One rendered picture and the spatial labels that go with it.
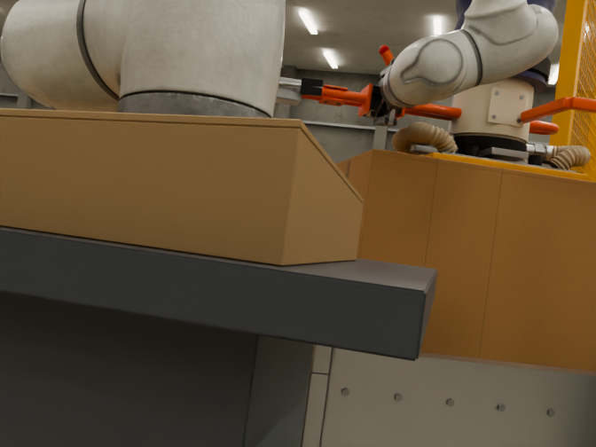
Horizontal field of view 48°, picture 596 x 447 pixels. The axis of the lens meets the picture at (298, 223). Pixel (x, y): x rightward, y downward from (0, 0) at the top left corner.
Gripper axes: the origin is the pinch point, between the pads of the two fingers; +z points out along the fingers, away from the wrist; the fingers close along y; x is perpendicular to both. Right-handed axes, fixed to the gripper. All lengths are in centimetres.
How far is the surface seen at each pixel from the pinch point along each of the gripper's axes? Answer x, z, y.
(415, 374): 4, -36, 51
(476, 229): 18.0, -19.9, 25.0
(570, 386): 31, -36, 50
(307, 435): -13, -36, 62
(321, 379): -12, -36, 53
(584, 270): 41, -20, 30
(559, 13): 513, 932, -381
